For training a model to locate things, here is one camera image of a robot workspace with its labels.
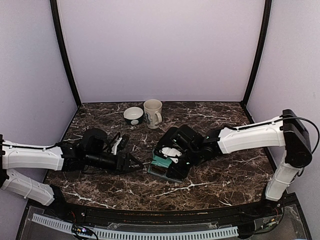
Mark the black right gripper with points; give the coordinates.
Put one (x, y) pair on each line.
(180, 173)

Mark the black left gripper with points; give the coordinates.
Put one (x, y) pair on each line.
(118, 169)

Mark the blue grey glasses case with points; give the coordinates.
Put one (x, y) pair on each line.
(175, 173)

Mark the brown tinted sunglasses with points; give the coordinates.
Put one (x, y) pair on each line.
(156, 170)

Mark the black glasses case beige lining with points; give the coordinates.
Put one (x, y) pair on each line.
(165, 140)

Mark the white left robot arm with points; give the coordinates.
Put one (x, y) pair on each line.
(13, 156)

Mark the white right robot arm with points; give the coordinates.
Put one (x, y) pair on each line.
(286, 130)

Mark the white teal ceramic bowl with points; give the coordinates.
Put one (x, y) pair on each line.
(133, 116)

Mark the cream ceramic mug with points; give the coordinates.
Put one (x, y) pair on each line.
(153, 113)

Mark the white slotted cable duct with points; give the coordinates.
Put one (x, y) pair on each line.
(121, 231)

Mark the black front rail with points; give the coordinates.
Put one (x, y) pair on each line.
(234, 215)

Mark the black right corner post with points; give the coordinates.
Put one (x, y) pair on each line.
(258, 53)

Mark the black corner post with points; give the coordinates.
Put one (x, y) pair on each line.
(258, 53)
(63, 51)

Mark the black left corner post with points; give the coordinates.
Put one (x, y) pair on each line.
(63, 51)

